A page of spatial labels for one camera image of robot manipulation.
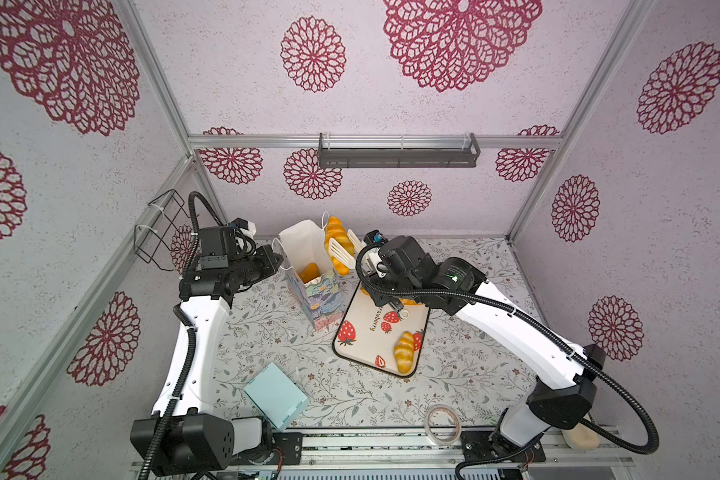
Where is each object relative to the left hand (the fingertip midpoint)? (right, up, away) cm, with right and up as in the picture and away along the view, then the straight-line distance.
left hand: (281, 263), depth 75 cm
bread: (+2, -3, +28) cm, 28 cm away
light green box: (-1, -36, +4) cm, 36 cm away
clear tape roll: (+41, -42, +3) cm, 59 cm away
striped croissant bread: (+33, -26, +12) cm, 44 cm away
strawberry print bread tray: (+27, -23, +19) cm, 40 cm away
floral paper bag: (+1, +4, +20) cm, 21 cm away
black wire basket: (-32, +4, +1) cm, 33 cm away
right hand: (+22, -3, -7) cm, 23 cm away
